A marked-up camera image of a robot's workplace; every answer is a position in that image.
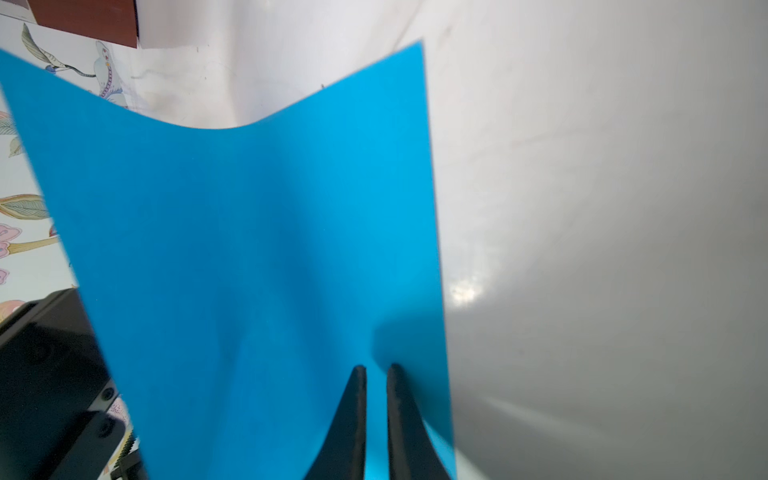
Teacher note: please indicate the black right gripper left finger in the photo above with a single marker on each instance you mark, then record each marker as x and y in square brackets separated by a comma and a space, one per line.
[343, 453]

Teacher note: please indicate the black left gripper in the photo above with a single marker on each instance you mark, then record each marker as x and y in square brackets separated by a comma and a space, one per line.
[57, 397]

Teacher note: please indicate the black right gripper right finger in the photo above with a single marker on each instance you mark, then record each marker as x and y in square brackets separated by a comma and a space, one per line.
[411, 453]

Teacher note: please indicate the blue square paper sheet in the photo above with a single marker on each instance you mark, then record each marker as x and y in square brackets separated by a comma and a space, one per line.
[235, 277]

